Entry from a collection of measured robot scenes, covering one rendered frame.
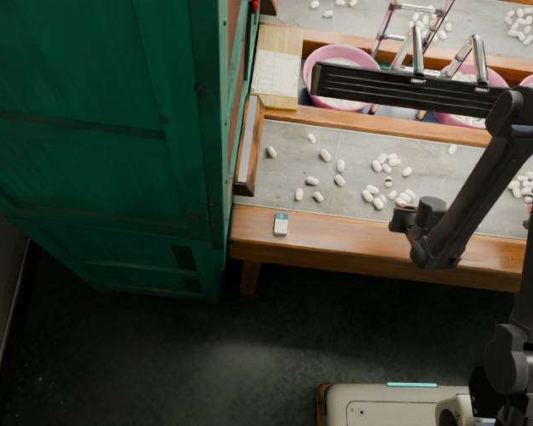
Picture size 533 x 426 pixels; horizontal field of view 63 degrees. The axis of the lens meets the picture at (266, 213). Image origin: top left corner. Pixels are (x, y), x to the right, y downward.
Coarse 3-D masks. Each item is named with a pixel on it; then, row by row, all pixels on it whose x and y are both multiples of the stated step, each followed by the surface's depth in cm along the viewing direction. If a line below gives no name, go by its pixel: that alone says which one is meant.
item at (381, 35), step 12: (396, 0) 126; (444, 0) 126; (432, 12) 129; (444, 12) 128; (384, 24) 134; (432, 24) 133; (384, 36) 139; (396, 36) 140; (432, 36) 138; (372, 48) 144
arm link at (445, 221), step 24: (504, 96) 64; (504, 120) 64; (504, 144) 67; (528, 144) 66; (480, 168) 74; (504, 168) 70; (480, 192) 75; (456, 216) 81; (480, 216) 79; (432, 240) 88; (456, 240) 84; (432, 264) 90; (456, 264) 90
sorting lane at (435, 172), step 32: (288, 128) 135; (320, 128) 136; (288, 160) 131; (320, 160) 132; (352, 160) 133; (416, 160) 135; (448, 160) 136; (256, 192) 126; (288, 192) 127; (320, 192) 128; (352, 192) 128; (384, 192) 129; (416, 192) 130; (448, 192) 131; (512, 192) 133; (512, 224) 129
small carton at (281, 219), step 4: (276, 212) 119; (276, 216) 118; (280, 216) 119; (284, 216) 119; (276, 220) 118; (280, 220) 118; (284, 220) 118; (276, 224) 118; (280, 224) 118; (284, 224) 118; (276, 228) 117; (280, 228) 117; (284, 228) 117; (276, 232) 117; (280, 232) 117; (284, 232) 117
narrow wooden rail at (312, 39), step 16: (304, 32) 148; (320, 32) 149; (304, 48) 151; (368, 48) 148; (384, 48) 148; (432, 48) 150; (448, 48) 151; (432, 64) 151; (448, 64) 151; (496, 64) 150; (512, 64) 150; (528, 64) 151; (496, 80) 155; (512, 80) 155
